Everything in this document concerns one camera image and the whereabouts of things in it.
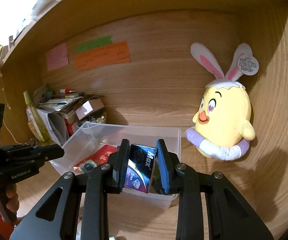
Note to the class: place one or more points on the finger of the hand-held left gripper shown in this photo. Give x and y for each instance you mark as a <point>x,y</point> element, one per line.
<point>49,150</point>
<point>40,162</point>

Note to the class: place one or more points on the red and white marker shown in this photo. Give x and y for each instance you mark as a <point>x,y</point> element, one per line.
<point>68,90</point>

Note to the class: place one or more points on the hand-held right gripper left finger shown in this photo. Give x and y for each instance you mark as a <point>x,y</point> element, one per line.
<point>122,160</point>

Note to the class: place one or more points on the orange paper note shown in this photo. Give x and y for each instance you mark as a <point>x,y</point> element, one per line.
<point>101,57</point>

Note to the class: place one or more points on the red book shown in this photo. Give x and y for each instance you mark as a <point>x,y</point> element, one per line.
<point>70,126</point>

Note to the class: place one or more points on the stack of books and papers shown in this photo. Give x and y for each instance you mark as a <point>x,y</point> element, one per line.
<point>59,102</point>

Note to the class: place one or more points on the shiny blue box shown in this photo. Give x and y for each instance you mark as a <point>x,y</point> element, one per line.
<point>141,165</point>

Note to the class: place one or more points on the small white cardboard box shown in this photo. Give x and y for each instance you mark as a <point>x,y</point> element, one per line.
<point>89,107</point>

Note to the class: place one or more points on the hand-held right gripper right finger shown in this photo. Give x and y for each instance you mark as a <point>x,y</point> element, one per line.
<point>162,165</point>

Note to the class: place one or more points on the person's left hand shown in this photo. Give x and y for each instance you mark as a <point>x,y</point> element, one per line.
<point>13,200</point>

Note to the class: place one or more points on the yellow-green spray bottle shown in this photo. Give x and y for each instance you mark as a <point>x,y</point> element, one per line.
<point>35,122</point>

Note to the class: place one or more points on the green paper note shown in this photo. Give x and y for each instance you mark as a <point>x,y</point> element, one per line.
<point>94,43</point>

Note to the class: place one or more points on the dark green patterned item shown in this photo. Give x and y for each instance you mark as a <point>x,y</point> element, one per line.
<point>88,166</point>

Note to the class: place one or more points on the copper foil wrapper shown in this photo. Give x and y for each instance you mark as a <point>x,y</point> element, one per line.
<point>77,170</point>

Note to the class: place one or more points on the pink paper note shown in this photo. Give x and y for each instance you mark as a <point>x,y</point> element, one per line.
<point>57,57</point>

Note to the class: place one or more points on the white lotion tube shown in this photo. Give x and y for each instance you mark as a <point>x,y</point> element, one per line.
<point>30,123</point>

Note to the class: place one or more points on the red paper packet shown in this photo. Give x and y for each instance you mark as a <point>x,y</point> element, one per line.
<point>101,155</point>

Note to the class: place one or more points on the clear plastic storage bin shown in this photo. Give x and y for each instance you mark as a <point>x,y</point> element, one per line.
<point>144,135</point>

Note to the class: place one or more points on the yellow chick plush toy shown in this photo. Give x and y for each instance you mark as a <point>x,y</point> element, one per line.
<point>223,115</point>

